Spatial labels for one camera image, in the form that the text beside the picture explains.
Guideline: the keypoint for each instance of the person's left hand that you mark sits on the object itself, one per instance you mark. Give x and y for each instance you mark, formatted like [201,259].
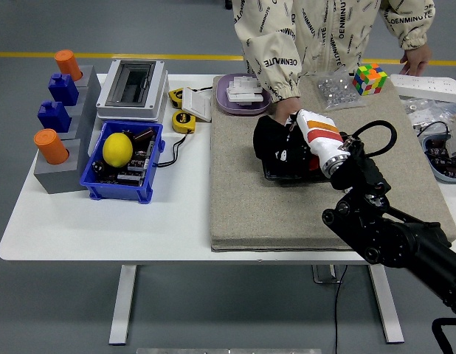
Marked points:
[417,60]

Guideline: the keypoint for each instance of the person's right hand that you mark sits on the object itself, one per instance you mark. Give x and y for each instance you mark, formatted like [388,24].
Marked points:
[285,108]

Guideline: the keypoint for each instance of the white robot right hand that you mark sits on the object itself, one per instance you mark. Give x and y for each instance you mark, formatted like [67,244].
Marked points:
[322,136]

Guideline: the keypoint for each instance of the black rag with red tag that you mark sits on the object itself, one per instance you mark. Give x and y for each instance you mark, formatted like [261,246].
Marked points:
[266,136]

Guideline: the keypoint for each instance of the glossy black panel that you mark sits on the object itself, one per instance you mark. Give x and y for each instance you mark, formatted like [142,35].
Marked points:
[283,176]

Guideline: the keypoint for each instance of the person's left forearm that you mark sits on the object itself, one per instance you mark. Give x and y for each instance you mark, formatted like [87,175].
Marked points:
[414,26]

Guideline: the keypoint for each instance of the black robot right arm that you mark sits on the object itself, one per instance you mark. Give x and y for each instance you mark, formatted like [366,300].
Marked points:
[397,236]

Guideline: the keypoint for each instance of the person's right forearm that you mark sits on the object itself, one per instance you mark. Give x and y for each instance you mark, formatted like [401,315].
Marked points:
[274,64]

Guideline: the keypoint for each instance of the white power strip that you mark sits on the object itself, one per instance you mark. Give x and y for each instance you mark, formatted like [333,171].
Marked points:
[427,85]

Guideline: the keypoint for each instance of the white plastic parts pile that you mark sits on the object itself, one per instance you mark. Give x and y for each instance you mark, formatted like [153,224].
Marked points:
[244,90]

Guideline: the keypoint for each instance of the clear bag of metal nuts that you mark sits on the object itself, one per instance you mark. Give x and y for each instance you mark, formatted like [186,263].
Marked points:
[336,92]

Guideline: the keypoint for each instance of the multicolour puzzle cube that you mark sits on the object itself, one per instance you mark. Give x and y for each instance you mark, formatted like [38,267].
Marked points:
[369,79]

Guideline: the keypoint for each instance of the clear bags of small parts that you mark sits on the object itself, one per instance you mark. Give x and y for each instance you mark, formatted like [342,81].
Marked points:
[421,112]

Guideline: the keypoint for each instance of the purple tray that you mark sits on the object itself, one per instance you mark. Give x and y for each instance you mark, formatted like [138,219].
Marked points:
[222,103]

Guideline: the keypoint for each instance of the person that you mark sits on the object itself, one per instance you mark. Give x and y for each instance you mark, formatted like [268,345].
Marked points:
[324,29]

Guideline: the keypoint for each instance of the blue-rimmed tray of electronics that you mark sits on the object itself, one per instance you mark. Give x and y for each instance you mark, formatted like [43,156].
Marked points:
[440,156]

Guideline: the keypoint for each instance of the yellow tape measure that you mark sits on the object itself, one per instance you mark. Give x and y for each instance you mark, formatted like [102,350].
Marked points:
[175,96]
[182,121]

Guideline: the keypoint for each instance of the grey-brown mat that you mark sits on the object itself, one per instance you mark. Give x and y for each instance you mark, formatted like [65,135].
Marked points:
[250,214]

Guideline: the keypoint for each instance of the black chair wheel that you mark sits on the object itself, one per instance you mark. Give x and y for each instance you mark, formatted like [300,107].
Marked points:
[229,4]

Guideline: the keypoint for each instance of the grey electrical distribution box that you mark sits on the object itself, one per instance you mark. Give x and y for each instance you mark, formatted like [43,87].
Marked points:
[132,88]

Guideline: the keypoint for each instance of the circuit board with capacitors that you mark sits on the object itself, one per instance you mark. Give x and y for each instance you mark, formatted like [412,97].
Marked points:
[137,162]

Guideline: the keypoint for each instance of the yellow lemon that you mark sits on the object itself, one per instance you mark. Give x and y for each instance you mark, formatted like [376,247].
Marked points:
[117,150]

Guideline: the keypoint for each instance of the white table leg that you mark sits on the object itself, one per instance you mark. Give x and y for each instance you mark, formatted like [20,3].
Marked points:
[123,306]
[388,309]

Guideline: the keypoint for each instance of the blue plastic bin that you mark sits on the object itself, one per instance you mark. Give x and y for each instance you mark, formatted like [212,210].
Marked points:
[117,191]

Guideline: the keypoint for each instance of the orange cylinder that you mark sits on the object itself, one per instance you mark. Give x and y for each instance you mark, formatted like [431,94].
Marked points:
[51,146]
[67,65]

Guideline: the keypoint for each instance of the blue notched block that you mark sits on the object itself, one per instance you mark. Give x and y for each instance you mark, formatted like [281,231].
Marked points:
[62,90]
[54,117]

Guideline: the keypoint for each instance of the grey stepped block holder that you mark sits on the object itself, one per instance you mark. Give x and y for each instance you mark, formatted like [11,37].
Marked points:
[58,180]

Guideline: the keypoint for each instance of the white wall switch plate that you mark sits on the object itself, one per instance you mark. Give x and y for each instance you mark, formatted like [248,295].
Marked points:
[196,105]

